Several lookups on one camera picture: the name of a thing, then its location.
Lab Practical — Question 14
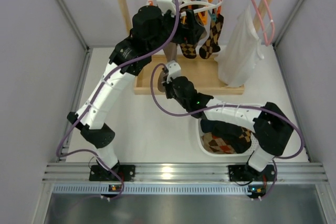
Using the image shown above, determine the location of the navy sock in basket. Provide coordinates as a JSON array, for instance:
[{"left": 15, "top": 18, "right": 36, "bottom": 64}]
[{"left": 200, "top": 119, "right": 215, "bottom": 133}]

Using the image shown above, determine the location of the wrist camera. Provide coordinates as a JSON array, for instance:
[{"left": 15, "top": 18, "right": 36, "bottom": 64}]
[
  {"left": 165, "top": 60, "right": 181, "bottom": 79},
  {"left": 156, "top": 0, "right": 179, "bottom": 15}
]

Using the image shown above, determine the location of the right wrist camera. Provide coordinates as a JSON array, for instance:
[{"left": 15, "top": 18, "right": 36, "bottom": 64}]
[{"left": 165, "top": 60, "right": 181, "bottom": 79}]

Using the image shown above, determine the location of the beige long sock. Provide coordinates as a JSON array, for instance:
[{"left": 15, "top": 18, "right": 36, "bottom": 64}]
[{"left": 157, "top": 42, "right": 177, "bottom": 93}]

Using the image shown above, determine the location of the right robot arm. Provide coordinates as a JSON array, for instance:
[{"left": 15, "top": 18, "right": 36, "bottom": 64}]
[{"left": 163, "top": 74, "right": 295, "bottom": 178}]

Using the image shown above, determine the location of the black sock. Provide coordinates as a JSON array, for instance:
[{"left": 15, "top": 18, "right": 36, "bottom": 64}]
[{"left": 211, "top": 121, "right": 243, "bottom": 143}]

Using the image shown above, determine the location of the purple cable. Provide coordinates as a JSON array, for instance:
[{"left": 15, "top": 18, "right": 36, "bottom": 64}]
[
  {"left": 150, "top": 63, "right": 306, "bottom": 201},
  {"left": 56, "top": 0, "right": 182, "bottom": 201}
]

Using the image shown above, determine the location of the brown tan argyle sock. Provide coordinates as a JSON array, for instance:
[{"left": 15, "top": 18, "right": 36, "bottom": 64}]
[{"left": 199, "top": 14, "right": 224, "bottom": 59}]

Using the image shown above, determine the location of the orange beige argyle sock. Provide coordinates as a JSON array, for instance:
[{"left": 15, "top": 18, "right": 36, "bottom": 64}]
[{"left": 201, "top": 133, "right": 236, "bottom": 155}]

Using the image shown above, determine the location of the pink plastic hanger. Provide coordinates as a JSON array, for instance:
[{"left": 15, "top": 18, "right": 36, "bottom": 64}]
[{"left": 250, "top": 0, "right": 276, "bottom": 46}]

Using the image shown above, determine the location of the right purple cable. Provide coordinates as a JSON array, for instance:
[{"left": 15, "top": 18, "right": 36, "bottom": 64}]
[{"left": 150, "top": 63, "right": 306, "bottom": 201}]

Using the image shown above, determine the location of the white plastic basket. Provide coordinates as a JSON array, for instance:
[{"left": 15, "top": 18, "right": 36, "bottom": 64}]
[{"left": 196, "top": 103, "right": 266, "bottom": 157}]

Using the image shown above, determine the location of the brown yellow argyle sock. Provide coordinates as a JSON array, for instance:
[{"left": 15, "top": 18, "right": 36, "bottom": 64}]
[
  {"left": 180, "top": 5, "right": 197, "bottom": 59},
  {"left": 231, "top": 126, "right": 252, "bottom": 154}
]

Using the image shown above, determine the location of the white plastic bag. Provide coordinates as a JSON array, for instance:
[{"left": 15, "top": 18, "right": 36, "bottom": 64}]
[{"left": 215, "top": 7, "right": 264, "bottom": 87}]

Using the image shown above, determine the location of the brown yellow argyle sock in basket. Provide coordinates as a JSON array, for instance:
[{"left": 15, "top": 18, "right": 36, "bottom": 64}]
[{"left": 231, "top": 126, "right": 252, "bottom": 154}]

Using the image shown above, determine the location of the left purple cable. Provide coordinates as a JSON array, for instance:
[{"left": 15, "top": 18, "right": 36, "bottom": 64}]
[{"left": 56, "top": 0, "right": 182, "bottom": 201}]

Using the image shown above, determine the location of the aluminium mounting rail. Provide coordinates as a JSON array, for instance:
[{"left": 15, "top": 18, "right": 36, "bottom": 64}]
[{"left": 43, "top": 163, "right": 328, "bottom": 196}]

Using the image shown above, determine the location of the wooden clothes rack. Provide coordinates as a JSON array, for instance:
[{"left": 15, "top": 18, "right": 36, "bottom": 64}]
[{"left": 118, "top": 0, "right": 272, "bottom": 95}]

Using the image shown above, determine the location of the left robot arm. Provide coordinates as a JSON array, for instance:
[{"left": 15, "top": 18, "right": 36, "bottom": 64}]
[{"left": 67, "top": 5, "right": 205, "bottom": 180}]

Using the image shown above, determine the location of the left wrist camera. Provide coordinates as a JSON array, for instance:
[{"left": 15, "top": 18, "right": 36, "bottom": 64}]
[{"left": 156, "top": 0, "right": 179, "bottom": 15}]

